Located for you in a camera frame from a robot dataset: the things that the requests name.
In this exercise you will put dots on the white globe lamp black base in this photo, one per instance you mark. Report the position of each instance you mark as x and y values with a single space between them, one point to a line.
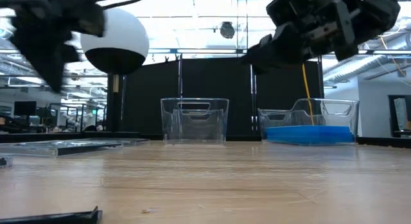
128 34

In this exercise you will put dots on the clear reflective jewel case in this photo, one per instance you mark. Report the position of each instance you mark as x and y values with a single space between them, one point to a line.
4 161

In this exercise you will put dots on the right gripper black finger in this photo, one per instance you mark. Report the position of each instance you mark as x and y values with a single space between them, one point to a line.
276 54

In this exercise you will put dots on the black computer monitor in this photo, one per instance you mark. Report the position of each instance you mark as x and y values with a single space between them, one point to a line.
25 108

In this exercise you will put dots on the clear plastic storage bin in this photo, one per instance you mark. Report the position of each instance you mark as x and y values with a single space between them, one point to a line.
355 121
194 127

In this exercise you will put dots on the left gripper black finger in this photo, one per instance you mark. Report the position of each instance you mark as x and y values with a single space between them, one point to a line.
45 54

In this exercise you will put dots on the clear jewel case black tray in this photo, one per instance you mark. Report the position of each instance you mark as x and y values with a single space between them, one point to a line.
135 142
48 147

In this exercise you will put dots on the black aluminium table frame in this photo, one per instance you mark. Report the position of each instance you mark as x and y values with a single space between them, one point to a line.
32 136

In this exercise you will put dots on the black partition curtain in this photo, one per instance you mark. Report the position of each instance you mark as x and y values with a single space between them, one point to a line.
218 86

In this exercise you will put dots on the blue plastic disc case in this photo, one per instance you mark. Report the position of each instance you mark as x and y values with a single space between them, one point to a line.
308 129
308 141
308 134

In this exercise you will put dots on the black plastic strip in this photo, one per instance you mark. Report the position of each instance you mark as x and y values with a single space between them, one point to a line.
48 218

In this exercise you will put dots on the black ceiling dome device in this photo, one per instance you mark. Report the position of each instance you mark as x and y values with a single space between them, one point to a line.
227 29

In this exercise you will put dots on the small plastic scrap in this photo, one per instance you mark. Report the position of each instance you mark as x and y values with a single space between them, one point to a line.
147 211

